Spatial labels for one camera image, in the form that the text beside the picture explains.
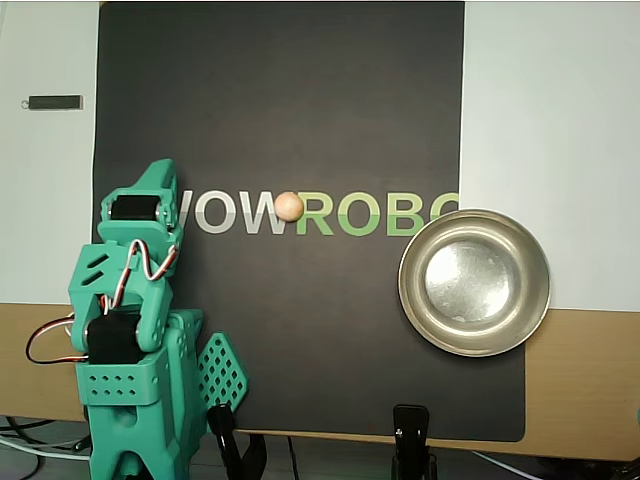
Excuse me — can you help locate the teal moving gripper finger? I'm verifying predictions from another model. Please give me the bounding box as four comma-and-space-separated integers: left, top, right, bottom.
101, 158, 184, 235

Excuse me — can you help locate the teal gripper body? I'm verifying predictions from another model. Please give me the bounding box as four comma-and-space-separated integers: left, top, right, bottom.
97, 196, 184, 251

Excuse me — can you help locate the small wooden ball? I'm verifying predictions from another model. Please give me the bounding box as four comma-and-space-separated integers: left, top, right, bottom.
275, 192, 304, 222

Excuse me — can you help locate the metal bowl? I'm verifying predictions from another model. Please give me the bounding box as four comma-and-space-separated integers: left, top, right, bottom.
397, 208, 552, 358

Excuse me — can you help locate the black USB stick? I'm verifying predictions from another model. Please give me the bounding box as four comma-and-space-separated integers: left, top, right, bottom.
21, 94, 85, 112

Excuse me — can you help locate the black mat with WOWROBO print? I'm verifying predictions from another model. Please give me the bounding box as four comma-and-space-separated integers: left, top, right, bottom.
90, 1, 527, 444

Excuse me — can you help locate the black table clamp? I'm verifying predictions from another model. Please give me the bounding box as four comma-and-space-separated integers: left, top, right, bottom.
206, 402, 270, 480

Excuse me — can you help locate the white paper sheet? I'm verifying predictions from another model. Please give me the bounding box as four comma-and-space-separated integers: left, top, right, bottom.
0, 0, 640, 314

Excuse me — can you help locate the gripper servo wire loop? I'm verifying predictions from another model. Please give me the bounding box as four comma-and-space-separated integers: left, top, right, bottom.
128, 238, 180, 282

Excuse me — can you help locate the forearm servo wire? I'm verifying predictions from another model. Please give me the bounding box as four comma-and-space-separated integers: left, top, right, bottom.
101, 252, 137, 317

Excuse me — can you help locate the upper arm servo wire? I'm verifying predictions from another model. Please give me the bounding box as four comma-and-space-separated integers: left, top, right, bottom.
25, 312, 92, 366

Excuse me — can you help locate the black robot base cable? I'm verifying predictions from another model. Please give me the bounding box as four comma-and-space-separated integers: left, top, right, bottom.
0, 414, 56, 444

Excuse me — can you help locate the white power cable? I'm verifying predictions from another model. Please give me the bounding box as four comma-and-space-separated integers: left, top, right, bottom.
0, 433, 94, 459

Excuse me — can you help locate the thin black hanging cable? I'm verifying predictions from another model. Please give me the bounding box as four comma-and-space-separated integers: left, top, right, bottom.
285, 435, 301, 480

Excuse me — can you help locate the black camera stand with springs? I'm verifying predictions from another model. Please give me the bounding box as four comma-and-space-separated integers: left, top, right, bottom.
392, 403, 432, 480

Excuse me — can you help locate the white cable with plug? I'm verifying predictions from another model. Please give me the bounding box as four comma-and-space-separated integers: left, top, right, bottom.
469, 449, 544, 480

